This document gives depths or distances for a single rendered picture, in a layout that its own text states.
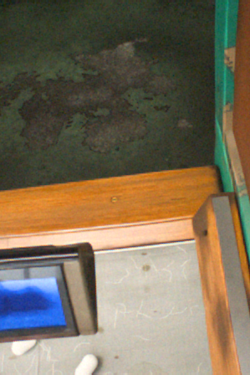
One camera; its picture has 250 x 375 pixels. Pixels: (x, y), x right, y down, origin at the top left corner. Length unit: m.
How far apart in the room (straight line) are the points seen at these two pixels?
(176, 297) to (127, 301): 0.07
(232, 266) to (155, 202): 0.21
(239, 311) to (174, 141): 1.31
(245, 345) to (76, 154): 1.38
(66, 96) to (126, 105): 0.25
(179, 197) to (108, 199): 0.11
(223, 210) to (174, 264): 0.14
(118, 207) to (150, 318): 0.18
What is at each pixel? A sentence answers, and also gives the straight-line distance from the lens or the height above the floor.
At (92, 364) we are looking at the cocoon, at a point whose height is 0.76.
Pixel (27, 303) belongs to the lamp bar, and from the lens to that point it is 0.41.
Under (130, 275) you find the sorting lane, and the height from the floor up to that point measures 0.74.
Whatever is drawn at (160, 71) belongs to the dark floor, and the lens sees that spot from 2.14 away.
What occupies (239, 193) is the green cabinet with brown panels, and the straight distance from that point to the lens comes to 0.69.
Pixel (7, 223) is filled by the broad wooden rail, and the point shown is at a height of 0.76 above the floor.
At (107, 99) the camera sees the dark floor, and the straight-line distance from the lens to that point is 2.06.
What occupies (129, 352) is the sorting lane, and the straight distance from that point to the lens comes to 0.74.
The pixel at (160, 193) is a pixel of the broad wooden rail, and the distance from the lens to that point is 0.82.
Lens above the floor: 1.44
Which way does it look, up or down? 54 degrees down
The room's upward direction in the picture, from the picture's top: 11 degrees counter-clockwise
